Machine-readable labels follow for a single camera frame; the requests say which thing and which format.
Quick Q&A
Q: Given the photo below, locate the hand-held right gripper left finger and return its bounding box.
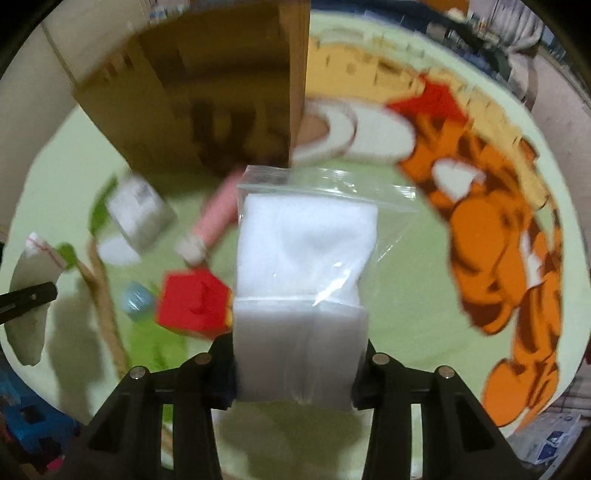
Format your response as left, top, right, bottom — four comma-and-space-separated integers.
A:
65, 335, 237, 480

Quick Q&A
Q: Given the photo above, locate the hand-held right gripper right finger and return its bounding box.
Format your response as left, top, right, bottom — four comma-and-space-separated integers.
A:
351, 339, 522, 480

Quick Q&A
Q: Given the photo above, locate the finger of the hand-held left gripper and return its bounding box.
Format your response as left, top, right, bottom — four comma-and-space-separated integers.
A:
0, 282, 58, 326

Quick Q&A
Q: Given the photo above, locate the white drawstring pouch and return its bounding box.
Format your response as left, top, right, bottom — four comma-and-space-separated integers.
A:
9, 231, 68, 367

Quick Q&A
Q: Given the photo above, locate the red fries-shaped box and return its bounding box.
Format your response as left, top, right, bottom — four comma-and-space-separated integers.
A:
154, 270, 234, 340

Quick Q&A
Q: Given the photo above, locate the zip bag of cotton pads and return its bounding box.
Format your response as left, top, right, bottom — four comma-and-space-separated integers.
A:
233, 164, 419, 411

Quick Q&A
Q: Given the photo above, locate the pink ribbed tube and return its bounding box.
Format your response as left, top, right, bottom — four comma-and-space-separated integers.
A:
175, 168, 245, 268

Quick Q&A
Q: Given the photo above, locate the brown cardboard box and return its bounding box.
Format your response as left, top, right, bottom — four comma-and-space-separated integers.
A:
74, 0, 311, 178

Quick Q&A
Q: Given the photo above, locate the green cartoon printed blanket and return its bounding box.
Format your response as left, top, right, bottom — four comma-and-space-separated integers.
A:
0, 9, 578, 480

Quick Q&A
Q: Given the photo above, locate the white plastic bag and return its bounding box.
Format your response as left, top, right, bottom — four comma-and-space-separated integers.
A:
512, 411, 585, 464

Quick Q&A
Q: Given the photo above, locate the dark clothes pile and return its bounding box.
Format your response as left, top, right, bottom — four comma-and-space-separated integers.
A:
462, 18, 532, 97

